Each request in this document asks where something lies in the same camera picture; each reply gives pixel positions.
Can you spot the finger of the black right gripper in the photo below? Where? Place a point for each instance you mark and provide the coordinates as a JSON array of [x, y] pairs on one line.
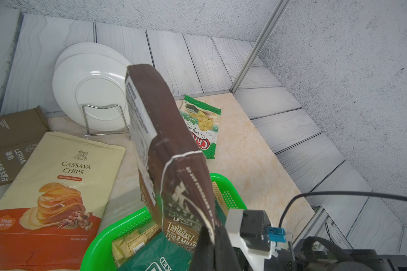
[[225, 256], [203, 257]]

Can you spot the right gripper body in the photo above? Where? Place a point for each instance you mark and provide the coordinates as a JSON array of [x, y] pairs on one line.
[[319, 254]]

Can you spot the green Real chips bag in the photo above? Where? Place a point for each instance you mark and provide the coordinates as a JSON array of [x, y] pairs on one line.
[[162, 253]]

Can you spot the tan kraft chips bag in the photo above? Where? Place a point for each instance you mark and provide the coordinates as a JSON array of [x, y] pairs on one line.
[[124, 248]]

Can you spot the brown chips bag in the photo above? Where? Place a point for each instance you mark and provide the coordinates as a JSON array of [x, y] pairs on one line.
[[174, 178]]

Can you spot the green white acefood bag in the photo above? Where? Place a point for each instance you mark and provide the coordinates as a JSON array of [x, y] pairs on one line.
[[203, 122]]

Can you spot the cassava chips bag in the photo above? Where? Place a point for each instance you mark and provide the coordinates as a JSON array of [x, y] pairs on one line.
[[51, 212]]

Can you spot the green plastic basket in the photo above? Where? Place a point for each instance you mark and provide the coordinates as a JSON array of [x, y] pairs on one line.
[[98, 256]]

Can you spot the white plate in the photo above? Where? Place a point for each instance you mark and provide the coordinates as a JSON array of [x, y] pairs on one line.
[[90, 73]]

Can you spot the olive brown Lerna bag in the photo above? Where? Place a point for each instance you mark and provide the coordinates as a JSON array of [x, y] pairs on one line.
[[20, 133]]

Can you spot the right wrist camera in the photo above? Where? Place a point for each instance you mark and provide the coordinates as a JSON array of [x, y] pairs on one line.
[[252, 232]]

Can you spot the wire plate stand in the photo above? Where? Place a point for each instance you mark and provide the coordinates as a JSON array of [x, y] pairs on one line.
[[112, 125]]

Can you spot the metal corner post right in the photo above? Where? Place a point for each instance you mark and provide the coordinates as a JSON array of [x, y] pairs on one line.
[[260, 43]]

